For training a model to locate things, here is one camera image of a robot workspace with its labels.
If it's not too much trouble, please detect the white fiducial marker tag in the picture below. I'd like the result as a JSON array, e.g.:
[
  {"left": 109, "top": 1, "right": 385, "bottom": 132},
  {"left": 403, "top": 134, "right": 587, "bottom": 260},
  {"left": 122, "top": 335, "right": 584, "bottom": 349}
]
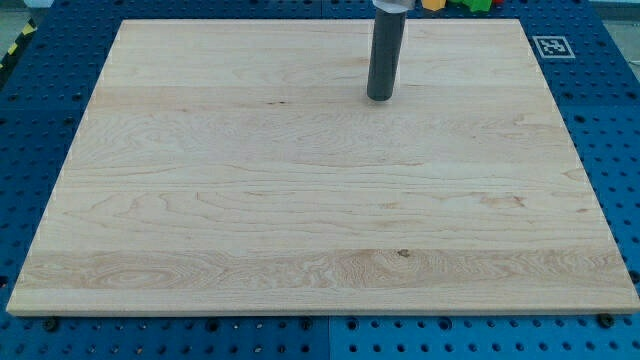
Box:
[{"left": 532, "top": 35, "right": 575, "bottom": 59}]

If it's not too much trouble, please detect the yellow black hazard tape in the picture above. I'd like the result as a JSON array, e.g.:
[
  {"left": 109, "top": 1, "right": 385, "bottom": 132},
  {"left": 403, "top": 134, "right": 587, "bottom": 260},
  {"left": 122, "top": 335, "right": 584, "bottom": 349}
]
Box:
[{"left": 1, "top": 18, "right": 37, "bottom": 71}]

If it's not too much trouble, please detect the green block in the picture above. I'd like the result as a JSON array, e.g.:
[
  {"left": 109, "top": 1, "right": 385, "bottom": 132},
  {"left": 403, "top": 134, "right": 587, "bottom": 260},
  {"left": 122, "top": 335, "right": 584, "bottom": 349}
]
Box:
[{"left": 448, "top": 0, "right": 493, "bottom": 12}]

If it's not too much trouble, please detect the yellow block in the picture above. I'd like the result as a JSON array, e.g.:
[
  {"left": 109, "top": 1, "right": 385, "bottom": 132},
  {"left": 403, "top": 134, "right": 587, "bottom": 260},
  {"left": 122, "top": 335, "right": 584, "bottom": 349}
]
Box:
[{"left": 421, "top": 0, "right": 447, "bottom": 12}]

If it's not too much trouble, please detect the light wooden board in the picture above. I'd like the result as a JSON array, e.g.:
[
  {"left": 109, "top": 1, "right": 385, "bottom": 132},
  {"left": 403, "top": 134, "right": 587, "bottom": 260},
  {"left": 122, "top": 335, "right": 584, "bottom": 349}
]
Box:
[{"left": 7, "top": 19, "right": 639, "bottom": 317}]

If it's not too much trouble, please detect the black bolt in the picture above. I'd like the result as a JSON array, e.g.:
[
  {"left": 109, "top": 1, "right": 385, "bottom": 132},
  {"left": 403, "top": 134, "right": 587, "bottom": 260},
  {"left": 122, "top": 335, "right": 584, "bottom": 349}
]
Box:
[
  {"left": 42, "top": 317, "right": 59, "bottom": 333},
  {"left": 596, "top": 313, "right": 616, "bottom": 329}
]

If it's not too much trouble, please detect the black bolt right front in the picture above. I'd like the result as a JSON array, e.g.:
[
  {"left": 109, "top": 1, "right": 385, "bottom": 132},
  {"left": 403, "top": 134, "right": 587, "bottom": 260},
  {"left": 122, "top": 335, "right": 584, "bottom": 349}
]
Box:
[{"left": 596, "top": 313, "right": 616, "bottom": 329}]

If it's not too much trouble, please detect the black bolt left front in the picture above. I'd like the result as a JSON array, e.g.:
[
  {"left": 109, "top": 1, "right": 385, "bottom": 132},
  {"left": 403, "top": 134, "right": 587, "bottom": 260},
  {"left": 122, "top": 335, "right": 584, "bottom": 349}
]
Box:
[{"left": 42, "top": 317, "right": 59, "bottom": 333}]

